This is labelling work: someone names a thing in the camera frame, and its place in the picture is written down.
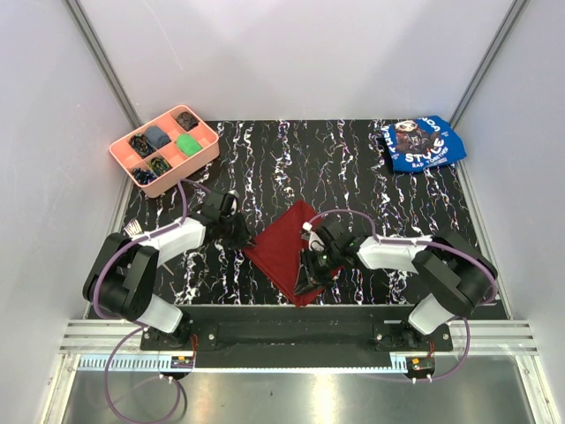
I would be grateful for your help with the dark brown rolled sock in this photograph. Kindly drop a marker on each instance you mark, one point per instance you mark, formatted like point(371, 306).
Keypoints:
point(187, 121)

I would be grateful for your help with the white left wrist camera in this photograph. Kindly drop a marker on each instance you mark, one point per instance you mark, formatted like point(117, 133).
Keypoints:
point(234, 202)

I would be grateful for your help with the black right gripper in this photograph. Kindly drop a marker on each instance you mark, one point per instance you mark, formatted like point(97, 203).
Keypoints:
point(306, 281)

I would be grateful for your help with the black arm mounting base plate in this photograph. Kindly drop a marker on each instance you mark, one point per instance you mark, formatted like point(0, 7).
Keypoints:
point(291, 338)

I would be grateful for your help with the red cloth napkin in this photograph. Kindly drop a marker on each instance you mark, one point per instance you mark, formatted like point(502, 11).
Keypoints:
point(276, 252)

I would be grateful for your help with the pink compartment organizer box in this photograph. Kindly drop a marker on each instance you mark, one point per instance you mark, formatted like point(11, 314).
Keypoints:
point(182, 166)

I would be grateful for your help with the silver metal fork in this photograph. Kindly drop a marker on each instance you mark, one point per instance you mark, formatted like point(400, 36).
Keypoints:
point(133, 229)

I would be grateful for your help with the black yellow rolled sock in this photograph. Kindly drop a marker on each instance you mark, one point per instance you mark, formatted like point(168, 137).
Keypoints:
point(159, 166)

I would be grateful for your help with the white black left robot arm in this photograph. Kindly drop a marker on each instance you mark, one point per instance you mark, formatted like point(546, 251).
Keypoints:
point(121, 282)

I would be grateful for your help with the blue printed folded shirt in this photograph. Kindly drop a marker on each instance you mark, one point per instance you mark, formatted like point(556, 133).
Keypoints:
point(417, 144)

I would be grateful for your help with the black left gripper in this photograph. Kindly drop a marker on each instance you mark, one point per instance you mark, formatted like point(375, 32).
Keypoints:
point(244, 239)

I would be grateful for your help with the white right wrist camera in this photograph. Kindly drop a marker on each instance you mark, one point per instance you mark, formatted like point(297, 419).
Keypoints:
point(314, 242)

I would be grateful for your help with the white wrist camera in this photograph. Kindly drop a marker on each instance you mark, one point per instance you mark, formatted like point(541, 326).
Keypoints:
point(234, 202)
point(314, 242)

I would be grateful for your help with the wooden chopstick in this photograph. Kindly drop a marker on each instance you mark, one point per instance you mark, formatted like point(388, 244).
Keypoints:
point(166, 267)

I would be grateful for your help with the green rolled sock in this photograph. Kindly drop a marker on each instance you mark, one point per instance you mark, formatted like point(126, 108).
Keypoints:
point(188, 145)

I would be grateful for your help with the dark blue rolled sock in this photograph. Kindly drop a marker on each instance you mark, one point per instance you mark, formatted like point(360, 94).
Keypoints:
point(143, 177)

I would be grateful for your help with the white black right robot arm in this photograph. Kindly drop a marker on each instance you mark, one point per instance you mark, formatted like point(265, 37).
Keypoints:
point(457, 276)

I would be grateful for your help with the grey blue rolled sock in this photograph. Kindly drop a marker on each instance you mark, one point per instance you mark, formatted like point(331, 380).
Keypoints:
point(157, 137)

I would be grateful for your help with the black patterned rolled sock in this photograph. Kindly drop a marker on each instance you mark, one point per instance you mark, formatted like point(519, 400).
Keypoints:
point(140, 145)

